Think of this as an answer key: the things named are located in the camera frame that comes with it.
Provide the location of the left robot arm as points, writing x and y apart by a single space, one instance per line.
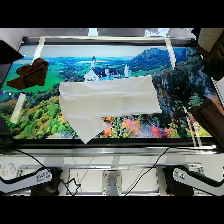
26 180

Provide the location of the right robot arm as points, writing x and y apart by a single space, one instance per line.
196 180

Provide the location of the white T-shirt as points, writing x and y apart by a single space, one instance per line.
110 98

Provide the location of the dark brown garment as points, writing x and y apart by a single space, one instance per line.
210 120

